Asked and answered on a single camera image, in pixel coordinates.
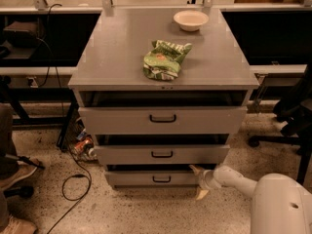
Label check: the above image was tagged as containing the grey middle drawer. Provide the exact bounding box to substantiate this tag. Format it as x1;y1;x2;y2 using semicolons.
95;145;230;165

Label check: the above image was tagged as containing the grey top drawer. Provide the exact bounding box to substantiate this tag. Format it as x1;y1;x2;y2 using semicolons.
79;106;247;135

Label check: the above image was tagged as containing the green chip bag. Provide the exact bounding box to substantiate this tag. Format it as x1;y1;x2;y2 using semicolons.
142;40;192;81

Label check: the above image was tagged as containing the person's leg in trousers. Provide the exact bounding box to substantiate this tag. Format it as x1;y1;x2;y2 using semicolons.
0;103;19;179

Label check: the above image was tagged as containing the white bowl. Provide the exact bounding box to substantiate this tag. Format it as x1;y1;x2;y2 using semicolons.
174;10;209;32

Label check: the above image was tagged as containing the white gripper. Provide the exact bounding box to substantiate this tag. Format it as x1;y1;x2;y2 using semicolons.
190;165;221;200

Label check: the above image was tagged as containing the orange can on floor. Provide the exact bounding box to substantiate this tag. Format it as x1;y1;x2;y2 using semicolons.
74;137;94;157

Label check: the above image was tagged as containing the black office chair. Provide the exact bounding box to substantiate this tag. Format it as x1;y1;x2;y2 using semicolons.
248;63;312;184

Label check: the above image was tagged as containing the black chair caster left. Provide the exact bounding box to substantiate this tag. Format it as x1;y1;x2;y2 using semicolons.
4;186;34;199

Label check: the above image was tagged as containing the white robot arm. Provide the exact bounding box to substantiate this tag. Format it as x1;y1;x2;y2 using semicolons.
190;165;312;234

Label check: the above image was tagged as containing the grey drawer cabinet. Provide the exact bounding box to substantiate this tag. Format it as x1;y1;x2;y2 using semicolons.
69;8;258;175

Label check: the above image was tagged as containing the grey bottom drawer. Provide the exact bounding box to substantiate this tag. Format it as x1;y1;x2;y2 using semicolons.
105;171;197;188

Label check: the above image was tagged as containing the black floor cable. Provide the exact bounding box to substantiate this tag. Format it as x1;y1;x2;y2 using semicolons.
36;3;93;234

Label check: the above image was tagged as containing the dark box on shelf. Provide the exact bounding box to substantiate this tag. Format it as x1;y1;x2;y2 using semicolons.
3;21;39;48

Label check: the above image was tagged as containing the person's tan shoe lower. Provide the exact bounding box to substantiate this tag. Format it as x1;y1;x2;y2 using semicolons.
0;214;37;234

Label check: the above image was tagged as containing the grey drawer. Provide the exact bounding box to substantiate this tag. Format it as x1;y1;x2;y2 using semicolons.
95;145;230;165
79;106;247;135
105;171;197;188

